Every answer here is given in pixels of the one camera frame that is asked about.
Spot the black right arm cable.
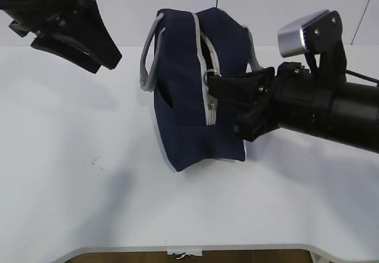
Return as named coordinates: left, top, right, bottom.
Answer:
left=345, top=70, right=379, bottom=85

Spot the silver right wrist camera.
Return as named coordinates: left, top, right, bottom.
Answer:
left=278, top=9, right=329, bottom=57

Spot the white tape on table edge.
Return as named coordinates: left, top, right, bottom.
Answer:
left=167, top=249, right=203, bottom=260

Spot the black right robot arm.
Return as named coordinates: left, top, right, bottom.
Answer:
left=204, top=9, right=378, bottom=152

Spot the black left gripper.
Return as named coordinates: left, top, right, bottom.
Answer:
left=1, top=0, right=122, bottom=73

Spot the navy blue insulated lunch bag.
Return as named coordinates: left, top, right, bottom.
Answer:
left=140, top=7, right=261, bottom=172

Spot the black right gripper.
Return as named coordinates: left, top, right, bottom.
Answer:
left=207, top=10, right=348, bottom=142

